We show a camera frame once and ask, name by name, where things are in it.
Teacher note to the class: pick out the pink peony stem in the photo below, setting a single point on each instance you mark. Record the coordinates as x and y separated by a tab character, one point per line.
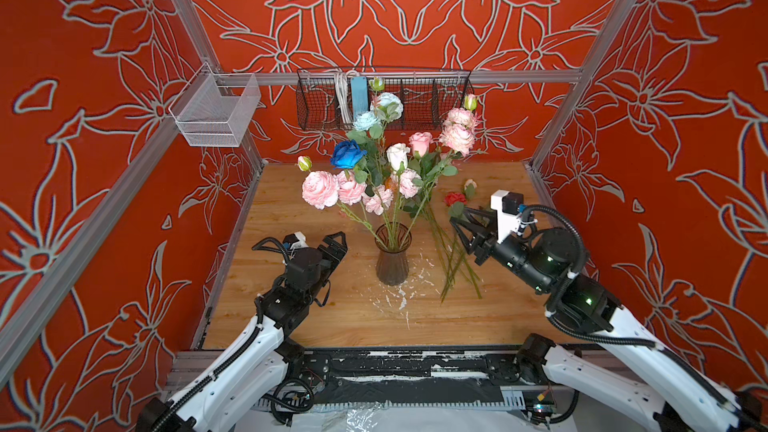
323	190

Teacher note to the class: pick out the light blue box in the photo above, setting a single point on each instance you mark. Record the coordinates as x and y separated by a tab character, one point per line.
359	95

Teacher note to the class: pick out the pink rose bunch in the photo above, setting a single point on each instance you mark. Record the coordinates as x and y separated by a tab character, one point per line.
456	140

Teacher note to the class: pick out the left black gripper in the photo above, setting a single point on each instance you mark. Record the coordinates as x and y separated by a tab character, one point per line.
333	259

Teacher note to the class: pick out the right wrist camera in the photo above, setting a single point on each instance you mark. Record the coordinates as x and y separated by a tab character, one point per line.
507	206

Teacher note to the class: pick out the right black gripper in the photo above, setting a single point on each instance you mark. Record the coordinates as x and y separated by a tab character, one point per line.
486	244

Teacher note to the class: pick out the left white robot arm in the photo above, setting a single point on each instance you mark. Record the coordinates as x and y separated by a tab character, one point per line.
262	363

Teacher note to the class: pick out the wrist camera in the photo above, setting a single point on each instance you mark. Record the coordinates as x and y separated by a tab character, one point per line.
507	206
294	241

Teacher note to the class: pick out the blue rose stem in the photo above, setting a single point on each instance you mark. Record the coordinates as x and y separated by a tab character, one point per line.
348	154

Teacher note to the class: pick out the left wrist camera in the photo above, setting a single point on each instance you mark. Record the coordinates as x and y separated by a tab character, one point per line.
294	241

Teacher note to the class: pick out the white pink rose stem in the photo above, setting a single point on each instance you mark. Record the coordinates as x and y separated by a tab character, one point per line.
401	186

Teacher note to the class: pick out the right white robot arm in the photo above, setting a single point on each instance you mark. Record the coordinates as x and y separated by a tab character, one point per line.
544	249

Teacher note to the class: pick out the black wire wall basket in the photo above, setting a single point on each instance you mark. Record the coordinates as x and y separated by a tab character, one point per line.
408	99

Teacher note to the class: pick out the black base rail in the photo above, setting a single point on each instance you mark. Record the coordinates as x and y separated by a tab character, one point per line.
465	376

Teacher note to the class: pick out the dark smoked glass vase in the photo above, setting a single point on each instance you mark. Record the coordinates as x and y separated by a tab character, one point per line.
392	266

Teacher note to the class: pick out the small pink flower bunch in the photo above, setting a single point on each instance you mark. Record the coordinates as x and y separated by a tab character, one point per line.
441	235

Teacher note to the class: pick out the white green flower stem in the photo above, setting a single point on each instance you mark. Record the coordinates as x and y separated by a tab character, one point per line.
385	109

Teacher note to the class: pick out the clear acrylic wall bin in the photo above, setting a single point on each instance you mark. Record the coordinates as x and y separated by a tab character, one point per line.
214	109

